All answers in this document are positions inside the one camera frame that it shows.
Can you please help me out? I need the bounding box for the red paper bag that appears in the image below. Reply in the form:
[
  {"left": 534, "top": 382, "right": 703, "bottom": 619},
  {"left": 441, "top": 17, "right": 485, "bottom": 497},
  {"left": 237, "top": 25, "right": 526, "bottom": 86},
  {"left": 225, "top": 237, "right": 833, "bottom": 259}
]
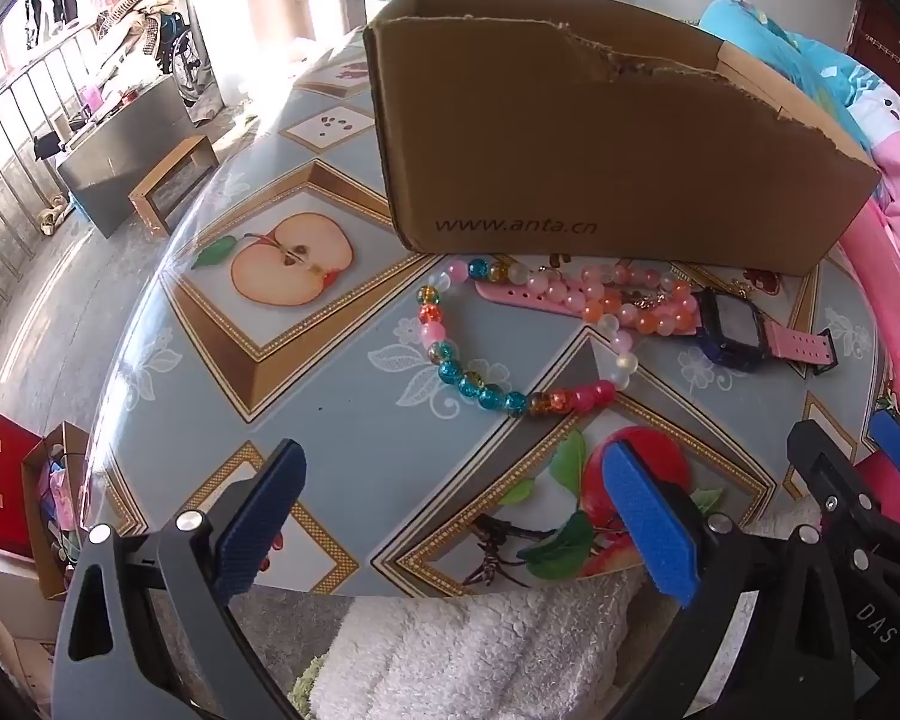
[{"left": 0, "top": 409, "right": 46, "bottom": 560}]

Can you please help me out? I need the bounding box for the wooden stool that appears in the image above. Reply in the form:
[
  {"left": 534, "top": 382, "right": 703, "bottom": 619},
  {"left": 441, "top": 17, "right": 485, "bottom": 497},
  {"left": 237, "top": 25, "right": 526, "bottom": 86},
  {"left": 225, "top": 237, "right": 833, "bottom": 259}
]
[{"left": 127, "top": 135, "right": 221, "bottom": 237}]

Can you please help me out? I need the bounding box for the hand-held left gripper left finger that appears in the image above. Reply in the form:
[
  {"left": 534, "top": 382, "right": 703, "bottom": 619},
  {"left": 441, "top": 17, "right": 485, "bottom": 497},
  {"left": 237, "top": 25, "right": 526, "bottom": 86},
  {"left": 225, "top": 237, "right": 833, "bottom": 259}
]
[{"left": 51, "top": 437, "right": 308, "bottom": 720}]

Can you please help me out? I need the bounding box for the grey cabinet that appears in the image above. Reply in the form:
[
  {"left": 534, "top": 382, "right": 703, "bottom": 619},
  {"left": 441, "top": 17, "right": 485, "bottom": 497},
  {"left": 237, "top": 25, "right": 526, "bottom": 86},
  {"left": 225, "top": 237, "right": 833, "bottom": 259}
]
[{"left": 54, "top": 75, "right": 196, "bottom": 239}]

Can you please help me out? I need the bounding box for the metal balcony railing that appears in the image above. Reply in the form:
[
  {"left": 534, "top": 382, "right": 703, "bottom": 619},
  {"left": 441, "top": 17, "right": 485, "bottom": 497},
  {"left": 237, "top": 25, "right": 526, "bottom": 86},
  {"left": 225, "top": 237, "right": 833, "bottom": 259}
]
[{"left": 0, "top": 22, "right": 102, "bottom": 361}]

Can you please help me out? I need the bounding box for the blue printed quilt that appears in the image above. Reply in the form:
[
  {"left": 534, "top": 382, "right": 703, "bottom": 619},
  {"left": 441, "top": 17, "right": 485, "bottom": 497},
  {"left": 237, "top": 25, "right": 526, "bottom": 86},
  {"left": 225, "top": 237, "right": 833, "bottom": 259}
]
[{"left": 697, "top": 0, "right": 882, "bottom": 158}]

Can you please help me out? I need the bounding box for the multicoloured glass bead bracelet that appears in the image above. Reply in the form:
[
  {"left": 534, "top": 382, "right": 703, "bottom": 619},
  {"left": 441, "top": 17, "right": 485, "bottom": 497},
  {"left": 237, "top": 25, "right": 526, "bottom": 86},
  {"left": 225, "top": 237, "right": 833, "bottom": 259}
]
[{"left": 416, "top": 257, "right": 642, "bottom": 417}]

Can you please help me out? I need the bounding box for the white fleece cloth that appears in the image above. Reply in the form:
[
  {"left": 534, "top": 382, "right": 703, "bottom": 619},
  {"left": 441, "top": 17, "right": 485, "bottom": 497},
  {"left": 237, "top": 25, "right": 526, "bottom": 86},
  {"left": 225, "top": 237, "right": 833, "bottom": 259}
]
[{"left": 292, "top": 568, "right": 680, "bottom": 720}]

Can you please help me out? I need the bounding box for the pink strap smart watch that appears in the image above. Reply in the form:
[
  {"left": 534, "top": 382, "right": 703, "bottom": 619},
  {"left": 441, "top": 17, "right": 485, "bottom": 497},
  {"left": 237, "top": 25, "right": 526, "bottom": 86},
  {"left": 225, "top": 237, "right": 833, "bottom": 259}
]
[{"left": 474, "top": 277, "right": 839, "bottom": 377}]

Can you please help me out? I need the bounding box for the small open cardboard carton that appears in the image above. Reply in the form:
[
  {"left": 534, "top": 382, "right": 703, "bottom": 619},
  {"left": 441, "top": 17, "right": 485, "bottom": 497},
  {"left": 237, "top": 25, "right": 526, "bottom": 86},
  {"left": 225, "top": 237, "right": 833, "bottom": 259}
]
[{"left": 21, "top": 420, "right": 95, "bottom": 601}]

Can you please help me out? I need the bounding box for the wheelchair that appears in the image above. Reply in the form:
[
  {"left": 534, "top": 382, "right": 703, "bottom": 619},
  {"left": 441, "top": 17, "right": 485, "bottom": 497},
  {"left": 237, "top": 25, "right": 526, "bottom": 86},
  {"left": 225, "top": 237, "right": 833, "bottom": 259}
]
[{"left": 154, "top": 7, "right": 218, "bottom": 106}]

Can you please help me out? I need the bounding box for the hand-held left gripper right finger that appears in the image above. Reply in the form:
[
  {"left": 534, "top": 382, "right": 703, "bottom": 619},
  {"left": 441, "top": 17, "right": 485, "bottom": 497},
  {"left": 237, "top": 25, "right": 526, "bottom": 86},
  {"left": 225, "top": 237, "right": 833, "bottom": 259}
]
[{"left": 601, "top": 439, "right": 856, "bottom": 720}]

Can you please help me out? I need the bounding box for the large torn cardboard box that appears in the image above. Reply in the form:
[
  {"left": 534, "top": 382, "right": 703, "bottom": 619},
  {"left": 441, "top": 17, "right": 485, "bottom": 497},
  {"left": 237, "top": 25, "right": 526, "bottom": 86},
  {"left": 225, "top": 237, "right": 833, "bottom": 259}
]
[{"left": 363, "top": 0, "right": 883, "bottom": 277}]

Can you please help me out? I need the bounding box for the pile of clothes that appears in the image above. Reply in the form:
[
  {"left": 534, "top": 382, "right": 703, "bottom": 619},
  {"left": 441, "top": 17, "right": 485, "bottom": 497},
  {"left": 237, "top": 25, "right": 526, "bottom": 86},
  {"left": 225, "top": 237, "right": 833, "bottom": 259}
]
[{"left": 94, "top": 0, "right": 188, "bottom": 53}]

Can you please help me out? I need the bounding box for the brown wooden door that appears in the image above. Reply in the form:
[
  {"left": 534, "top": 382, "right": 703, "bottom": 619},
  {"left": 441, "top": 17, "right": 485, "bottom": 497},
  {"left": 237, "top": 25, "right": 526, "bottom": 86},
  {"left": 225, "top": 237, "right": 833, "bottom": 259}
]
[{"left": 844, "top": 0, "right": 900, "bottom": 113}]

